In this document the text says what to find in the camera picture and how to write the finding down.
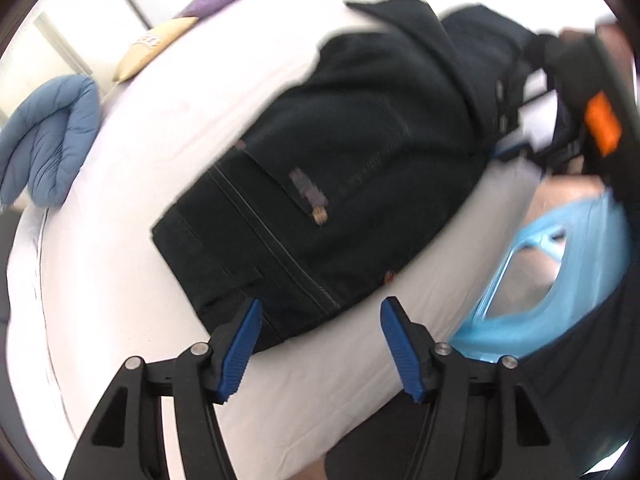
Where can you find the yellow pillow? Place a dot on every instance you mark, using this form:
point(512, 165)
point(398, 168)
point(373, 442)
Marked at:
point(143, 51)

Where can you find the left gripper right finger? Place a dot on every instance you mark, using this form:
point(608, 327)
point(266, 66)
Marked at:
point(483, 421)

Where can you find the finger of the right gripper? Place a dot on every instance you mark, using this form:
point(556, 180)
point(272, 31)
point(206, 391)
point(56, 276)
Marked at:
point(506, 151)
point(515, 88)

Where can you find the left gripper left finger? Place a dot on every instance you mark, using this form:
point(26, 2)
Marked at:
point(124, 437)

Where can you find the black denim pants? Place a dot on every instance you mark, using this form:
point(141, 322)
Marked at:
point(344, 178)

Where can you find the blue rolled duvet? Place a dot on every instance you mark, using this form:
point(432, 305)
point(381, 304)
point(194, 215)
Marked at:
point(47, 139)

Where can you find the blue plastic stool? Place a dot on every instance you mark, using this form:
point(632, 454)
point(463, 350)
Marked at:
point(556, 271)

